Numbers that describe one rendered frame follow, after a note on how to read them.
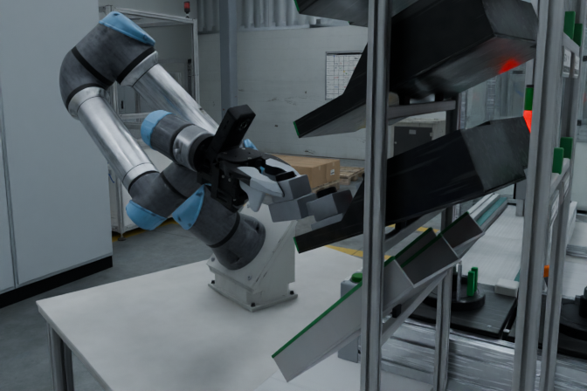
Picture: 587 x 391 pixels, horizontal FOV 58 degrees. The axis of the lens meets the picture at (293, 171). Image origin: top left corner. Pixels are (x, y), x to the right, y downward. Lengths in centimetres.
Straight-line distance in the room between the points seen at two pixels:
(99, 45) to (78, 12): 281
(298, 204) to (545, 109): 37
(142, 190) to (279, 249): 42
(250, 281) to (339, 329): 64
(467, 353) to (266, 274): 54
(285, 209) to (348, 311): 18
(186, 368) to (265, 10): 1011
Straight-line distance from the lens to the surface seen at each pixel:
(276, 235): 136
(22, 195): 383
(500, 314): 115
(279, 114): 1073
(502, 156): 66
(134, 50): 127
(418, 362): 109
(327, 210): 74
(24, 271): 394
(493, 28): 58
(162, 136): 97
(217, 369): 113
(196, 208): 127
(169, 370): 114
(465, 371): 107
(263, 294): 137
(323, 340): 75
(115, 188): 506
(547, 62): 56
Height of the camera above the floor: 142
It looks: 9 degrees down
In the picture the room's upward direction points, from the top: straight up
